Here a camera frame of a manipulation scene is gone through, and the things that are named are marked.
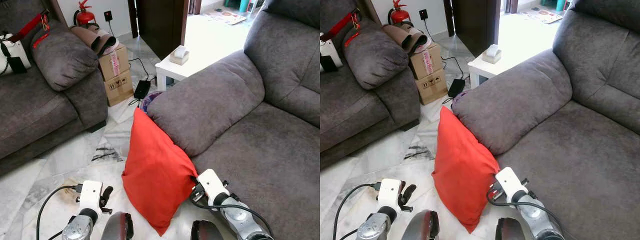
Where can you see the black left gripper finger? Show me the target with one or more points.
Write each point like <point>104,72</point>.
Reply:
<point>107,193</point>
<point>409,191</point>

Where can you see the red square pillow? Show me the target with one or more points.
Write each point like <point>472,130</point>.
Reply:
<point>462,167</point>
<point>156,170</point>

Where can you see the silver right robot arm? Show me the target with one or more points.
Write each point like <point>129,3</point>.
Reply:
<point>542,220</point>
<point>240,220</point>

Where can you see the large grey fabric sofa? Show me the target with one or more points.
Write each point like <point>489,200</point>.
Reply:
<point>255,125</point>
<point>565,125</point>

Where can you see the small grey fabric sofa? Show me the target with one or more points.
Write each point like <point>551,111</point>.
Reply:
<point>360,100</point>
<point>35,110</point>

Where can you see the colourful printed floor mat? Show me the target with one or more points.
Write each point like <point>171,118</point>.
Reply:
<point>542,15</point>
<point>227,16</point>

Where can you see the dark left robot leg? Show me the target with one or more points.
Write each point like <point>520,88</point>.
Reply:
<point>420,226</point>
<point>117,227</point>

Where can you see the dark robot leg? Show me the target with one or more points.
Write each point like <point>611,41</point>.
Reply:
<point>509,230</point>
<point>117,227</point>
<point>206,231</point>
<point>420,226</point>

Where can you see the dark right robot leg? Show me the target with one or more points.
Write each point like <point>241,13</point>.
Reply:
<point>509,230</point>
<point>206,231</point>

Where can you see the purple patterned basket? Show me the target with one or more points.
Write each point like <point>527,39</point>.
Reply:
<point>457,97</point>
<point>149,100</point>

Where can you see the cardboard box with black symbols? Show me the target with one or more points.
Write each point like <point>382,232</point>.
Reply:
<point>432,87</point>
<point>120,89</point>

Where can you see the black power adapter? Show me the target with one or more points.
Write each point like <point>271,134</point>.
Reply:
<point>142,89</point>
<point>456,87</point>

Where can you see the white side table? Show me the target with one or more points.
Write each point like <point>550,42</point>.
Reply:
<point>481,71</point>
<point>172,72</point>

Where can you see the cardboard box with pink tape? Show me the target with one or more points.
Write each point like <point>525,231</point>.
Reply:
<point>114,62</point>
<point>426,61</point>

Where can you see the beige tissue box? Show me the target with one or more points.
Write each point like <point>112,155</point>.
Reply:
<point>492,54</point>
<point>179,56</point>

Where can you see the beige and brown rolled cloths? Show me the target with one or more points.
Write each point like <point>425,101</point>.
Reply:
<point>92,39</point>
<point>406,37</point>

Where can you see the dark wooden door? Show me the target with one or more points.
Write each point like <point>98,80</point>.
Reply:
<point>475,22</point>
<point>160,25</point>

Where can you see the red fire extinguisher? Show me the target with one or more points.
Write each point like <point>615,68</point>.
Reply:
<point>85,16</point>
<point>399,14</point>

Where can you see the teal stool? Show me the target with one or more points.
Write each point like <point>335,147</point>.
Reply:
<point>244,5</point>
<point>561,4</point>

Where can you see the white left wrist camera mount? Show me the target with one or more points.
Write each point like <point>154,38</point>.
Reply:
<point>90,196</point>
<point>389,194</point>

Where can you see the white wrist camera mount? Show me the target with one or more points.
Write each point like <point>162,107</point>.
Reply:
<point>510,183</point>
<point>90,196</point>
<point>389,194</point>
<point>212,185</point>

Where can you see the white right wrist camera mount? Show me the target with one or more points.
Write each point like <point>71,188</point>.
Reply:
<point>510,183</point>
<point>212,185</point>

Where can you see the black wall socket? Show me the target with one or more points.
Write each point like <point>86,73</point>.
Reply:
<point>108,16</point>
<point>423,14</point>

